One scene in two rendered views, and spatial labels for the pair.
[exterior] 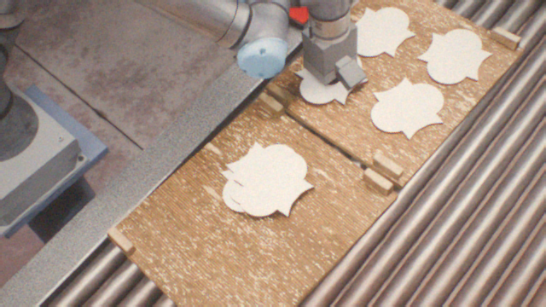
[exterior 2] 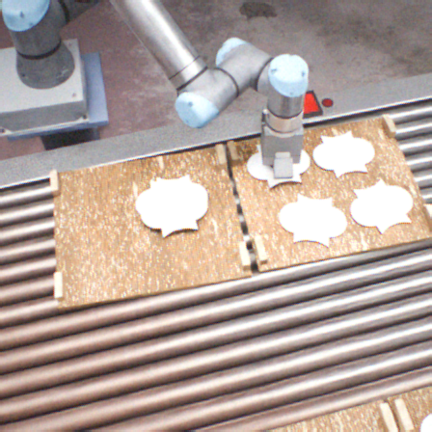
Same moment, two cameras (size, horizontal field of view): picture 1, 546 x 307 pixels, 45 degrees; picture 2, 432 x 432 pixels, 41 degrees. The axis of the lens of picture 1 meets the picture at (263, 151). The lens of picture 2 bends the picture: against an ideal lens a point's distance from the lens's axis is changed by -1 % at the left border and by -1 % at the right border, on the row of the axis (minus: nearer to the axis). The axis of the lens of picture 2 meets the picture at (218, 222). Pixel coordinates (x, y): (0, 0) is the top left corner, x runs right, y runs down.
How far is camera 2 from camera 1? 42 cm
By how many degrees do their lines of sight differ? 15
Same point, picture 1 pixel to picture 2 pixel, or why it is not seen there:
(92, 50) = (209, 61)
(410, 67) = (342, 194)
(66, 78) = not seen: hidden behind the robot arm
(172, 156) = (134, 150)
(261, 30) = (201, 89)
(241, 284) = (101, 260)
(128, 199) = (86, 160)
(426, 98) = (332, 222)
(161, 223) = (88, 189)
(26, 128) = (58, 74)
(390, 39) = (345, 164)
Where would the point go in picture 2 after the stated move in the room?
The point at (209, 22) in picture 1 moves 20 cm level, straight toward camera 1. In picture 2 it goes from (164, 62) to (113, 140)
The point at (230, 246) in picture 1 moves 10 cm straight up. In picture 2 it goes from (116, 231) to (108, 207)
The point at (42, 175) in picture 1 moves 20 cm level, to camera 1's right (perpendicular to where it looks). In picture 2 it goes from (48, 111) to (115, 137)
